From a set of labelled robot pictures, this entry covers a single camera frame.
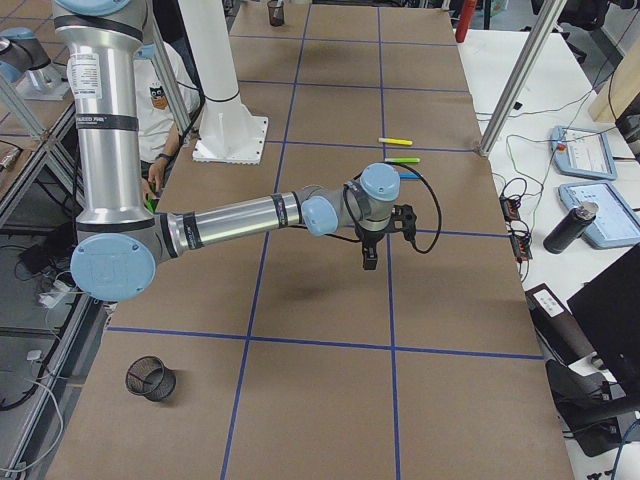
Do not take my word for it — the seated person white shirt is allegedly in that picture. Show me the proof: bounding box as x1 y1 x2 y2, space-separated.
133 58 180 198

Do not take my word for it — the red fire extinguisher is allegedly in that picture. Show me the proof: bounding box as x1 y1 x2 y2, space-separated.
455 0 477 43

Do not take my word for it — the yellow highlighter pen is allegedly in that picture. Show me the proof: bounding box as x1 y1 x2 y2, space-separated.
378 137 413 147

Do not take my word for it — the black solid cup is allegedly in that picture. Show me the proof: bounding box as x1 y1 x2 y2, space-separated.
267 0 285 27

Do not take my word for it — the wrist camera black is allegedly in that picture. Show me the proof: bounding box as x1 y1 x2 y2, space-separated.
389 204 417 245

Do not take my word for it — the aluminium frame post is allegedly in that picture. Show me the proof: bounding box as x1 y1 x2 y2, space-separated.
477 0 567 157

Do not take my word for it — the black water bottle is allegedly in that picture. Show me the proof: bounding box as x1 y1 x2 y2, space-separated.
543 201 599 254

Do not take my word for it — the green highlighter pen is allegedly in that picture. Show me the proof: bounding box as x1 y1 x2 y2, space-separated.
384 157 421 164

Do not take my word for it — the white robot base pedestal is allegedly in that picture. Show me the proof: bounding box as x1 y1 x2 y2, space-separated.
183 1 269 165

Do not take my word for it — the black laptop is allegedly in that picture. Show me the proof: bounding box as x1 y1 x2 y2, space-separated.
568 245 639 391

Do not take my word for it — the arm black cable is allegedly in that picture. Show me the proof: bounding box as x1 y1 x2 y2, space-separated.
329 167 443 254

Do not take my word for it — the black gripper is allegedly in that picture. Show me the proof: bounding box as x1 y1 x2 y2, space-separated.
355 221 390 271

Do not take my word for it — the brown paper table mat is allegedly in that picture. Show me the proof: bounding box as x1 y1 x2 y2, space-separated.
47 4 572 479

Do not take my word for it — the near teach pendant tablet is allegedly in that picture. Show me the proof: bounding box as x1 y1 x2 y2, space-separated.
558 180 639 249

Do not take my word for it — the black mesh pen cup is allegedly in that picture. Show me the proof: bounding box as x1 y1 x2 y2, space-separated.
125 356 176 402

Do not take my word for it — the far teach pendant tablet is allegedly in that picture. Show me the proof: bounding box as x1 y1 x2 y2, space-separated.
550 125 617 180

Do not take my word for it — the teach pendant tablet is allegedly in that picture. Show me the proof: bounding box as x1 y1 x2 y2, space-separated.
550 125 617 180
558 180 639 249

